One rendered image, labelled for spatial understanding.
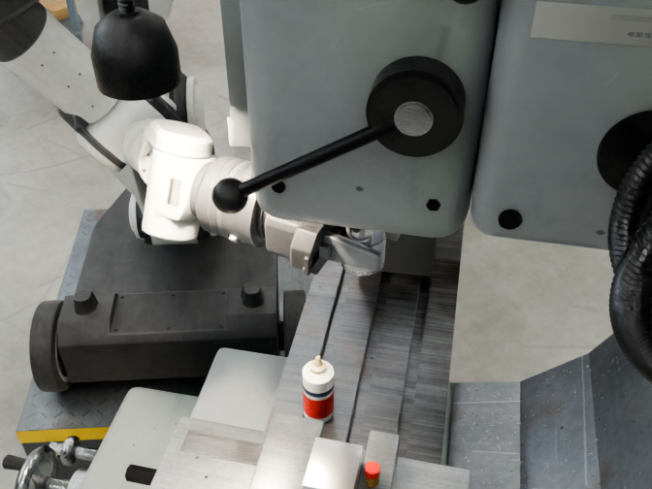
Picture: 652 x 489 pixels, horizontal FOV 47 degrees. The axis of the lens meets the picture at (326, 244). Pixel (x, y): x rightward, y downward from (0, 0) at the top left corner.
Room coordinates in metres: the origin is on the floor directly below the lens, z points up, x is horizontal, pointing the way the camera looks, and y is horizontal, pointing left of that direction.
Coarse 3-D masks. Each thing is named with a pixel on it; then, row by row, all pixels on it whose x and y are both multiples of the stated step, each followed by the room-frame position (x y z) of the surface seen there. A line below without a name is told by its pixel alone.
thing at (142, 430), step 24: (120, 408) 0.78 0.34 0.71; (144, 408) 0.78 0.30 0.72; (168, 408) 0.78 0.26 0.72; (192, 408) 0.78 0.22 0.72; (120, 432) 0.73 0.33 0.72; (144, 432) 0.73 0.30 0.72; (168, 432) 0.73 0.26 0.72; (96, 456) 0.69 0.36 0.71; (120, 456) 0.69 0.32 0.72; (144, 456) 0.69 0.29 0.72; (96, 480) 0.64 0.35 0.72; (120, 480) 0.64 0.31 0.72
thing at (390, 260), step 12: (408, 240) 0.89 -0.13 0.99; (420, 240) 0.89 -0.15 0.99; (432, 240) 0.89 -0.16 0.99; (396, 252) 0.90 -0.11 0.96; (408, 252) 0.89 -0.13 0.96; (420, 252) 0.89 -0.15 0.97; (432, 252) 0.89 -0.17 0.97; (384, 264) 0.90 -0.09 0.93; (396, 264) 0.89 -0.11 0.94; (408, 264) 0.89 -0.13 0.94; (420, 264) 0.89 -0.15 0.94; (432, 264) 0.89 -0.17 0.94
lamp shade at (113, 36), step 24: (96, 24) 0.58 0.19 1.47; (120, 24) 0.57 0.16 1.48; (144, 24) 0.57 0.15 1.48; (96, 48) 0.57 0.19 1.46; (120, 48) 0.55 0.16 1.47; (144, 48) 0.56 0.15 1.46; (168, 48) 0.57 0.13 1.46; (96, 72) 0.56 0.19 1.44; (120, 72) 0.55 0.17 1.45; (144, 72) 0.55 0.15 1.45; (168, 72) 0.57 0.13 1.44; (120, 96) 0.55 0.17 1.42; (144, 96) 0.55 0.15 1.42
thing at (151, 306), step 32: (128, 192) 1.60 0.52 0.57; (96, 224) 1.46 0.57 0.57; (128, 224) 1.46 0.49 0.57; (96, 256) 1.34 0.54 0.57; (128, 256) 1.34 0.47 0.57; (160, 256) 1.34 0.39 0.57; (192, 256) 1.34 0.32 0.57; (224, 256) 1.34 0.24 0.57; (256, 256) 1.34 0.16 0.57; (96, 288) 1.23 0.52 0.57; (128, 288) 1.23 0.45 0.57; (160, 288) 1.23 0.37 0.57; (192, 288) 1.23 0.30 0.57; (224, 288) 1.23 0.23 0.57; (256, 288) 1.14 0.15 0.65; (64, 320) 1.09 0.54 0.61; (96, 320) 1.09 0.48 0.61; (128, 320) 1.11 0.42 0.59; (160, 320) 1.11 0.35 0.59; (192, 320) 1.11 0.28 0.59; (224, 320) 1.11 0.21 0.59; (256, 320) 1.10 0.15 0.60; (64, 352) 1.05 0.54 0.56; (96, 352) 1.05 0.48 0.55; (128, 352) 1.05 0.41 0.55; (160, 352) 1.06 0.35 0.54; (192, 352) 1.06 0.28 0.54; (256, 352) 1.07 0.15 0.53
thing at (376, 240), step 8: (344, 232) 0.59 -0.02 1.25; (352, 232) 0.58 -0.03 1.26; (360, 232) 0.58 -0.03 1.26; (368, 232) 0.58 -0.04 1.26; (376, 232) 0.58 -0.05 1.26; (384, 232) 0.59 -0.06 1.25; (352, 240) 0.58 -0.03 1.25; (360, 240) 0.58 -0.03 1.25; (368, 240) 0.58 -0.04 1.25; (376, 240) 0.58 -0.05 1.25; (384, 240) 0.59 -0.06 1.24; (376, 248) 0.58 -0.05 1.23; (384, 248) 0.59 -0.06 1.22; (384, 256) 0.60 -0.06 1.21; (344, 264) 0.59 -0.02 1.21; (352, 272) 0.58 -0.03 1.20; (360, 272) 0.58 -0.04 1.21; (368, 272) 0.58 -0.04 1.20; (376, 272) 0.58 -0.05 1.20
